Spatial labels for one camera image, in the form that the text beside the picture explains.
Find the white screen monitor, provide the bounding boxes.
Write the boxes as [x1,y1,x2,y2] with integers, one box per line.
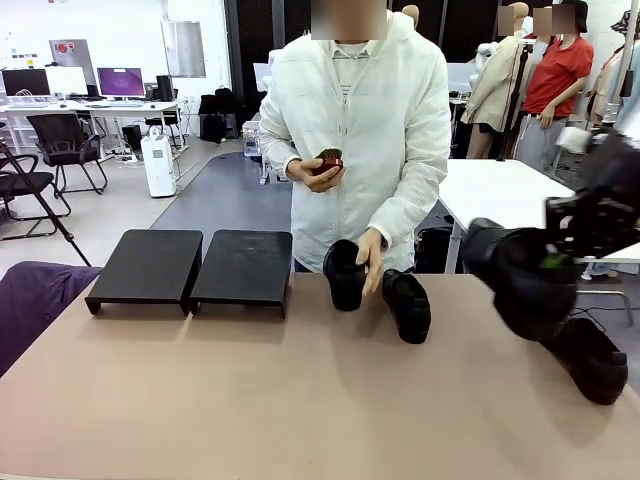
[46,66,89,96]

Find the black bags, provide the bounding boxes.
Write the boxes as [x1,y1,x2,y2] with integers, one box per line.
[198,85,240,144]

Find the white air purifier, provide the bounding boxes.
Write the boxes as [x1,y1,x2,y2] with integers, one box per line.
[140,127,178,199]

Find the black mesh office chair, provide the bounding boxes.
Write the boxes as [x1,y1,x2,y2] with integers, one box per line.
[25,113,109,196]
[0,152,72,241]

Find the person in white jacket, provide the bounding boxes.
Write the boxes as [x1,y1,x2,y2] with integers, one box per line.
[257,0,454,275]

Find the black bin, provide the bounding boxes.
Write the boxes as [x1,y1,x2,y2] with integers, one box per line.
[414,227,454,275]

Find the purple screen monitor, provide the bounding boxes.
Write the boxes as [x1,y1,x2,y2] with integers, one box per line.
[96,67,146,99]

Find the grey board with red logo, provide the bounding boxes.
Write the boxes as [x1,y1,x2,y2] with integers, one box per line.
[48,38,99,86]

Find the white work table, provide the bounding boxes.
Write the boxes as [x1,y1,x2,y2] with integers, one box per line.
[438,158,640,275]

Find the white-sleeved right forearm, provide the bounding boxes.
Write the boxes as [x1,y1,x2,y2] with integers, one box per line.
[258,122,302,179]

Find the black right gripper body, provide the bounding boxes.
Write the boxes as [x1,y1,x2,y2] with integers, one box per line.
[543,187,640,261]

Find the black metal shoe stand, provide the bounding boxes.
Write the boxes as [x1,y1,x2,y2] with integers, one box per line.
[84,229,204,317]
[189,229,295,320]

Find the red shoe brush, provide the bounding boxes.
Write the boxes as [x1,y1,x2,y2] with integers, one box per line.
[312,147,346,177]

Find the black hat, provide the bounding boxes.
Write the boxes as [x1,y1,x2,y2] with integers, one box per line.
[610,8,640,35]

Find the silver wall panel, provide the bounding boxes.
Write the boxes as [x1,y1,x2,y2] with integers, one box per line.
[160,19,207,79]

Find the person in red shirt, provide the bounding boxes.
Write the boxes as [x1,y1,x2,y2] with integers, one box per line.
[514,0,596,176]

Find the beige hanging garment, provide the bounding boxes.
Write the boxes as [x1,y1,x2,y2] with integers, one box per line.
[585,47,624,126]

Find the white-sleeved left forearm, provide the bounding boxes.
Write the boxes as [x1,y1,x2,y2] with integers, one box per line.
[367,149,451,246]

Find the person's left hand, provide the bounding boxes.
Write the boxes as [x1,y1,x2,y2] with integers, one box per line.
[354,227,388,297]

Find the person's right hand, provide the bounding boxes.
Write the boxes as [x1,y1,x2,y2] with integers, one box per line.
[286,155,347,195]

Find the long white desk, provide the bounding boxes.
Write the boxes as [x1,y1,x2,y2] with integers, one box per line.
[0,98,187,154]

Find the mannequin in beige coat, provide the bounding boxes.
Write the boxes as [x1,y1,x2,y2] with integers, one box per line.
[459,2,531,161]

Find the computer case with coloured lights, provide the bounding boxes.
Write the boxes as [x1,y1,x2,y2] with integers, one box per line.
[242,119,263,159]

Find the black screen monitor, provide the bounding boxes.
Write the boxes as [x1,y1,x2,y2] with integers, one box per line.
[2,68,52,98]

